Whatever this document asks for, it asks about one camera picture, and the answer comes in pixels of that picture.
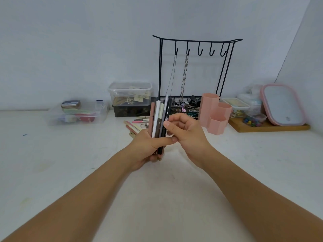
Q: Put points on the person's right hand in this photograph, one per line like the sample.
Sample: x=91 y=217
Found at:
x=193 y=138

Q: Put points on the person's left hand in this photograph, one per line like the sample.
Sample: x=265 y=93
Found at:
x=141 y=148

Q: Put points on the person's right thumb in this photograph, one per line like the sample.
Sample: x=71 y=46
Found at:
x=169 y=128

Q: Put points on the person's left thumb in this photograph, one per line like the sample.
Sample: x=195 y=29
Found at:
x=165 y=141

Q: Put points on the beige and brown makeup pen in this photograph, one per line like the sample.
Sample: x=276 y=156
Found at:
x=159 y=120

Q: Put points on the white makeup pen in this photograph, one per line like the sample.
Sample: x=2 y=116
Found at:
x=156 y=115

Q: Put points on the black makeup pen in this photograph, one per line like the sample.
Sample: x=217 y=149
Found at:
x=167 y=108

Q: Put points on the slim grey makeup pen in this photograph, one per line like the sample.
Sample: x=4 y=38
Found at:
x=164 y=108

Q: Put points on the pink makeup pen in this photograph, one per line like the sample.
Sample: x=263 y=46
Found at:
x=152 y=115

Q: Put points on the person's right forearm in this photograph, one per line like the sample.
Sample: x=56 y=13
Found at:
x=254 y=199

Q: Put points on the person's left forearm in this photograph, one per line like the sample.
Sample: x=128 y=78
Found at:
x=73 y=199

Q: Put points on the pile of hair clips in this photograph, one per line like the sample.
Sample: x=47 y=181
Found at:
x=188 y=108

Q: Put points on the pile of makeup pencils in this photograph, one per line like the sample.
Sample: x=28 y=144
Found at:
x=135 y=127

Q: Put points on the pink hexagonal pen holder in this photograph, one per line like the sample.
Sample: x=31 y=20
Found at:
x=212 y=110

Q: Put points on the dark patterned box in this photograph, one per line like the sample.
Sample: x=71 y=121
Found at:
x=126 y=112

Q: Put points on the clear plastic box with lid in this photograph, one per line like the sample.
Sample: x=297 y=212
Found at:
x=130 y=91

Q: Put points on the black metal jewelry stand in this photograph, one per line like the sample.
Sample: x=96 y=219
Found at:
x=161 y=73

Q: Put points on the flat clear plastic box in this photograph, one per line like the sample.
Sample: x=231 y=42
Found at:
x=101 y=115

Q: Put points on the clear container with cream lid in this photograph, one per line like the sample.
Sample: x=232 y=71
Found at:
x=236 y=104

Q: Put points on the red round item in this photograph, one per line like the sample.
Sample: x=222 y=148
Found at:
x=85 y=118

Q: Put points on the clear tub of colourful beads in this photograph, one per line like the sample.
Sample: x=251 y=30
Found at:
x=254 y=120

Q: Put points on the clear plastic storage container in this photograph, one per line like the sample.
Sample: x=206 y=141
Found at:
x=252 y=97

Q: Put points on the wooden tray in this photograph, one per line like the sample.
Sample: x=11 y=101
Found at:
x=267 y=128

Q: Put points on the brown patterned compact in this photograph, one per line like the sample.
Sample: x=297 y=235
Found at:
x=70 y=104

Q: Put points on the pink framed mirror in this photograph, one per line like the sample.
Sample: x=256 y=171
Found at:
x=282 y=104

